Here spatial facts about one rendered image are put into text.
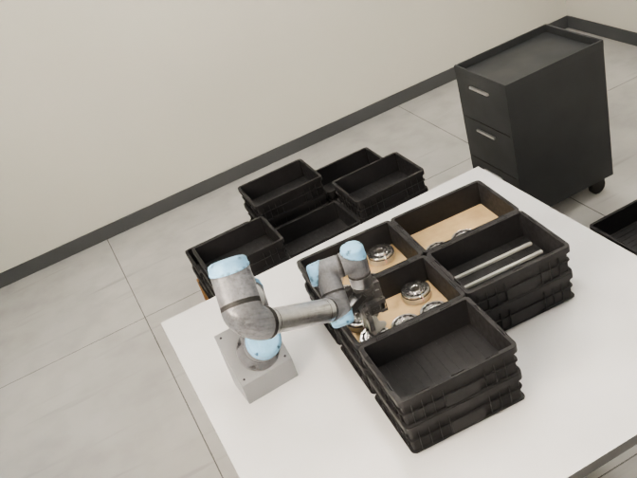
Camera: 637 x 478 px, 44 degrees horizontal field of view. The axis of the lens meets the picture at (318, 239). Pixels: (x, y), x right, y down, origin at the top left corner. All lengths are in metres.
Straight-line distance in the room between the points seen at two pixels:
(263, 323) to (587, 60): 2.61
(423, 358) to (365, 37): 3.75
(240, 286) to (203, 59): 3.51
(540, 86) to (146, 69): 2.61
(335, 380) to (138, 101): 3.17
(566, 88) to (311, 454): 2.44
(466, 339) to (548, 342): 0.29
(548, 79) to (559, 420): 2.11
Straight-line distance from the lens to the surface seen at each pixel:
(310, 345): 2.96
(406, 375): 2.54
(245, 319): 2.17
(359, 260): 2.48
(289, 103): 5.84
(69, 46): 5.35
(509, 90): 4.04
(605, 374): 2.64
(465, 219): 3.16
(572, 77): 4.27
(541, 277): 2.77
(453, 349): 2.59
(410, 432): 2.41
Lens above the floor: 2.55
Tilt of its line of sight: 32 degrees down
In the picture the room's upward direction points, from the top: 18 degrees counter-clockwise
